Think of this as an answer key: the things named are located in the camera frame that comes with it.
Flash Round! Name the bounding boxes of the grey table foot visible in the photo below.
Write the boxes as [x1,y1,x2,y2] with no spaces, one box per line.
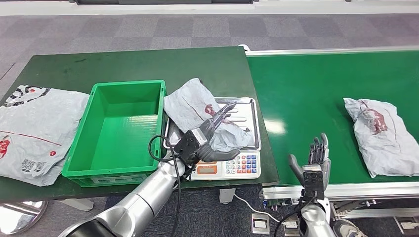
[55,197,94,212]

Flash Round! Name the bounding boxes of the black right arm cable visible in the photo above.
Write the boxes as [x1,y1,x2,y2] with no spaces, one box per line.
[273,196,315,237]

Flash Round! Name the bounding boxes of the white floor cable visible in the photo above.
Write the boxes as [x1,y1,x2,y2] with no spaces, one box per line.
[233,193,289,226]

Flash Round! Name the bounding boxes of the grey table leg bracket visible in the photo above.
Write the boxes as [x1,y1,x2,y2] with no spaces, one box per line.
[219,187,236,205]

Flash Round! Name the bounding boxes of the grey shoe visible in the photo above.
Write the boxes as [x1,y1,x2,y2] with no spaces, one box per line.
[332,218,367,237]

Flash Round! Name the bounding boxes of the grey parcel bag red print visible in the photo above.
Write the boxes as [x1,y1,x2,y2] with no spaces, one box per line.
[343,97,419,178]

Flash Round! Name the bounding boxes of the green plastic crate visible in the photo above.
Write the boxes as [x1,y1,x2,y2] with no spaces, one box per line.
[62,79,167,187]

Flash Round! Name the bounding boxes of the large grey mailer bag QR codes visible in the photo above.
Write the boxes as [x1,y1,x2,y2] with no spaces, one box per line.
[0,84,90,187]

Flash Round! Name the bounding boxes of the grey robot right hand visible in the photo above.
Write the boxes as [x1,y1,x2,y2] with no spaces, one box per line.
[288,132,331,184]

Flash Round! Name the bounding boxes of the green conveyor belt aluminium frame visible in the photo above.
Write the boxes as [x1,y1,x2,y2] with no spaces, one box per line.
[245,45,419,220]

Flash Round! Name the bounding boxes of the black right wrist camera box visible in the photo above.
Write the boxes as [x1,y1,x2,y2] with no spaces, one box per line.
[302,165,325,200]

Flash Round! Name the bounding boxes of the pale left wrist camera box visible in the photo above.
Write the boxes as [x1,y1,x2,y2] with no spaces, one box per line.
[173,128,210,164]

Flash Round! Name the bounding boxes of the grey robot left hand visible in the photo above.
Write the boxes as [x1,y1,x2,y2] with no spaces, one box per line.
[196,101,241,163]

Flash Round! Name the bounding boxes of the white electronic scale steel tray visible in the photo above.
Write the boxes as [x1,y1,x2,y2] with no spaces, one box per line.
[163,96,261,181]

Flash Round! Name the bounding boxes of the silver floor socket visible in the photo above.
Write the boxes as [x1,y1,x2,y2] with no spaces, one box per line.
[282,216,302,237]
[251,213,271,235]

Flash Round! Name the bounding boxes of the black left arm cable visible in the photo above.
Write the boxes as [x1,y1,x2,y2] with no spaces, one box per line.
[148,134,182,237]

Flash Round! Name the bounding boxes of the round chrome base plate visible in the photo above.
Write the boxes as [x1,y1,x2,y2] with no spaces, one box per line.
[0,200,49,236]

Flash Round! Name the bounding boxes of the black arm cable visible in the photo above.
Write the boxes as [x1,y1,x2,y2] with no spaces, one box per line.
[273,196,315,237]
[148,134,182,237]

